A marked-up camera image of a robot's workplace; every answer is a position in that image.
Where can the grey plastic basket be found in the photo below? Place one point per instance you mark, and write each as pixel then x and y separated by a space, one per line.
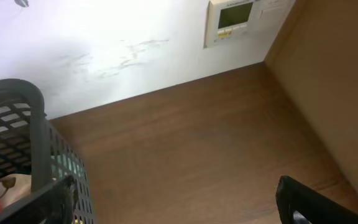
pixel 28 140

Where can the white wall control panel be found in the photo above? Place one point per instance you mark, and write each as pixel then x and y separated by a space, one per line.
pixel 227 18

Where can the beige snack bag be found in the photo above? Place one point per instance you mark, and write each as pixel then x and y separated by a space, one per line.
pixel 14 187

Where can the brown cardboard panel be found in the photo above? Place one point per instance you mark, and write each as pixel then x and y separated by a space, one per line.
pixel 315 58

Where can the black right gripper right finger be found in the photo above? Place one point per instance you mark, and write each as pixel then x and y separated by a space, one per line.
pixel 298 203

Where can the teal wet wipes packet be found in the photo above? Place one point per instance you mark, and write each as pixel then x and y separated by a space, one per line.
pixel 63 165

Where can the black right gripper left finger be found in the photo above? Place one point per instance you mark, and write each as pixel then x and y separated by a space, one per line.
pixel 54 203

